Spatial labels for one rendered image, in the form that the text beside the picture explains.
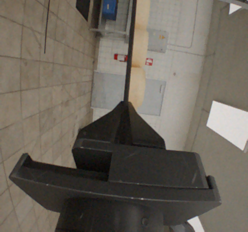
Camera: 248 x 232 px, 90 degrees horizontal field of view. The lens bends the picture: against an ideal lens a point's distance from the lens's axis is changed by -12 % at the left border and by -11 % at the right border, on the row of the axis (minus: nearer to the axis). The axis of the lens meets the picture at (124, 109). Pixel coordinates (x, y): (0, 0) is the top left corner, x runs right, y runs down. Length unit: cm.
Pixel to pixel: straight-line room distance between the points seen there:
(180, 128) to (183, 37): 255
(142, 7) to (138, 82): 10
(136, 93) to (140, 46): 6
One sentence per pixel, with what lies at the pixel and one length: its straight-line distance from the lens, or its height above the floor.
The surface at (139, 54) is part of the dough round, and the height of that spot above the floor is 103.
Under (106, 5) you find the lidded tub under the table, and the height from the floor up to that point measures 30.
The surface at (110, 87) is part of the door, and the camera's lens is 399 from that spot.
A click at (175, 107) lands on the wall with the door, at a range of 421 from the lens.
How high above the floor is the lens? 102
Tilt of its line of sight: level
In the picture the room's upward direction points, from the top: 98 degrees clockwise
